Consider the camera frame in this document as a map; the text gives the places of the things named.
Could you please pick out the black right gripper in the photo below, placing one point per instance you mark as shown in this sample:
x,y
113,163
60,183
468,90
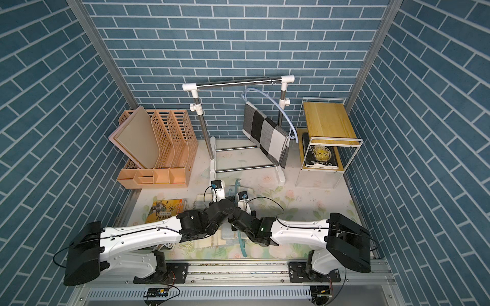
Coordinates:
x,y
234,227

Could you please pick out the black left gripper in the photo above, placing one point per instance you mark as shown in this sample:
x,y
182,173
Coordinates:
x,y
231,201

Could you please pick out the teal green clothes hanger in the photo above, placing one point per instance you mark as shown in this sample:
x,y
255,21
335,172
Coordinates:
x,y
237,188

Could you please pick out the black grey checkered scarf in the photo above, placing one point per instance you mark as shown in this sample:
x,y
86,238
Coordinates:
x,y
271,139

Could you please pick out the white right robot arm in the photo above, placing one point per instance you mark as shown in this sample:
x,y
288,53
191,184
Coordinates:
x,y
335,242

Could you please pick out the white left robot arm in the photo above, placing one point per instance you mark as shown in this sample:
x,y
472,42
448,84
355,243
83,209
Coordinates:
x,y
92,248

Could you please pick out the floral table mat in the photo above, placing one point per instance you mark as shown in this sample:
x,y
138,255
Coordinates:
x,y
300,204

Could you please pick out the yellow illustrated comic book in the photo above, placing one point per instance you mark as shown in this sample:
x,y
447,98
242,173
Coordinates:
x,y
164,209

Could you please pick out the orange plastic file organizer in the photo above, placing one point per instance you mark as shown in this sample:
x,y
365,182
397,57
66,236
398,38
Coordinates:
x,y
178,147

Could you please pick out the green circuit board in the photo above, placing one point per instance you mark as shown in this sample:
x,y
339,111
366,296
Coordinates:
x,y
158,293

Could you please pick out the beige flat board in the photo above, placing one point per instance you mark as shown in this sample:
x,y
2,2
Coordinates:
x,y
135,137

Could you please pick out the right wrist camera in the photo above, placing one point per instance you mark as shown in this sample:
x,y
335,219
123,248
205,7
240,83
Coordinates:
x,y
242,201

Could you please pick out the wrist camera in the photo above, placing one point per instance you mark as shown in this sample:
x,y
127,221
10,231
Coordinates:
x,y
218,191
242,201

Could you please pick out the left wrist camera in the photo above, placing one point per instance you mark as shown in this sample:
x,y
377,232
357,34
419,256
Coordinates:
x,y
218,191

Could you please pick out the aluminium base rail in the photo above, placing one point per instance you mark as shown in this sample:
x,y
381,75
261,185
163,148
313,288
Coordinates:
x,y
247,282

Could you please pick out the wood and wire shelf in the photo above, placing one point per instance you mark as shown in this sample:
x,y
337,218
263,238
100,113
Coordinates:
x,y
327,123

